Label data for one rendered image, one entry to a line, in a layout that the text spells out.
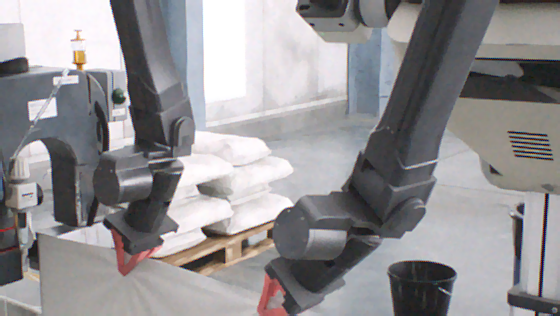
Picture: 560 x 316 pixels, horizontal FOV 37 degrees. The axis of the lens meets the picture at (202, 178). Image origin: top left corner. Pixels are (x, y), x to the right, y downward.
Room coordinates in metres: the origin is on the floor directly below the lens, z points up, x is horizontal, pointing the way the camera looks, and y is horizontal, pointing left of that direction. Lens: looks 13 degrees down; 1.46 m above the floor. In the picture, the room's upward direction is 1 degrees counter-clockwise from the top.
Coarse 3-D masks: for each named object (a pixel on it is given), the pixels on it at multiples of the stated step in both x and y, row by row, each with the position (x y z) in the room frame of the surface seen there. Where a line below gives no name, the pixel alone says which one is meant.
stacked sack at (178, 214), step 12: (192, 204) 4.18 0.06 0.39; (204, 204) 4.20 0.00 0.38; (216, 204) 4.24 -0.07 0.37; (228, 204) 4.29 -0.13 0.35; (180, 216) 4.01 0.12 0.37; (192, 216) 4.06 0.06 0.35; (204, 216) 4.13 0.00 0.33; (216, 216) 4.20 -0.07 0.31; (228, 216) 4.29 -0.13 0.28; (180, 228) 3.98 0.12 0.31; (192, 228) 4.06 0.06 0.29
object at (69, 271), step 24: (48, 240) 1.27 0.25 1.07; (72, 240) 1.24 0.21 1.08; (48, 264) 1.28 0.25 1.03; (72, 264) 1.24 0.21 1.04; (96, 264) 1.21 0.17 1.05; (144, 264) 1.14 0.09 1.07; (168, 264) 1.11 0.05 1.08; (48, 288) 1.28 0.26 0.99; (72, 288) 1.24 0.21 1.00; (96, 288) 1.21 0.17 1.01; (120, 288) 1.18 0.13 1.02; (144, 288) 1.15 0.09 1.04; (168, 288) 1.10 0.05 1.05; (192, 288) 1.07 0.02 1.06; (216, 288) 1.03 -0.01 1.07; (240, 288) 1.00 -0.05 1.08; (48, 312) 1.28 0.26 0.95; (72, 312) 1.25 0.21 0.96; (96, 312) 1.21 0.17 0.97; (120, 312) 1.18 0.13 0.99; (144, 312) 1.15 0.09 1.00; (168, 312) 1.11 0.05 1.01; (192, 312) 1.07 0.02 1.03; (216, 312) 1.03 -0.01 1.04; (240, 312) 1.00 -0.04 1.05
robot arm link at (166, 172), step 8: (152, 160) 1.09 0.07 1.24; (160, 160) 1.10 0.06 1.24; (168, 160) 1.11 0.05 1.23; (176, 160) 1.12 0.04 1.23; (152, 168) 1.08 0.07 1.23; (160, 168) 1.09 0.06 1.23; (168, 168) 1.10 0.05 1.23; (176, 168) 1.11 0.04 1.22; (184, 168) 1.12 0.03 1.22; (152, 176) 1.08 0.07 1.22; (160, 176) 1.09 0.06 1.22; (168, 176) 1.09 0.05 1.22; (176, 176) 1.10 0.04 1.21; (160, 184) 1.10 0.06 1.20; (168, 184) 1.10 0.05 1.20; (176, 184) 1.11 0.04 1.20; (152, 192) 1.10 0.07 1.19; (160, 192) 1.10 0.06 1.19; (168, 192) 1.11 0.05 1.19; (160, 200) 1.11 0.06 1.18; (168, 200) 1.11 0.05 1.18
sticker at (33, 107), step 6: (30, 102) 1.30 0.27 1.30; (36, 102) 1.31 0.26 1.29; (42, 102) 1.32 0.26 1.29; (54, 102) 1.34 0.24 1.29; (30, 108) 1.30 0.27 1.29; (36, 108) 1.31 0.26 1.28; (48, 108) 1.33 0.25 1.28; (54, 108) 1.34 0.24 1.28; (30, 114) 1.30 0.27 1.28; (36, 114) 1.31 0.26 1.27; (42, 114) 1.32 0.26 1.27; (48, 114) 1.33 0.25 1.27; (54, 114) 1.34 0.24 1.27; (30, 120) 1.30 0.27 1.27
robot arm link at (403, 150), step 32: (448, 0) 0.73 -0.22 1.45; (480, 0) 0.73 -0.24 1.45; (416, 32) 0.77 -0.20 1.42; (448, 32) 0.74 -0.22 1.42; (480, 32) 0.75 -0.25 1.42; (416, 64) 0.77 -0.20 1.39; (448, 64) 0.76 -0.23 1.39; (416, 96) 0.78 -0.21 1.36; (448, 96) 0.79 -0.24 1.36; (384, 128) 0.83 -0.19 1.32; (416, 128) 0.80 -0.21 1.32; (384, 160) 0.83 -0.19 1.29; (416, 160) 0.82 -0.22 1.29; (384, 192) 0.84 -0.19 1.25; (416, 192) 0.84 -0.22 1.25
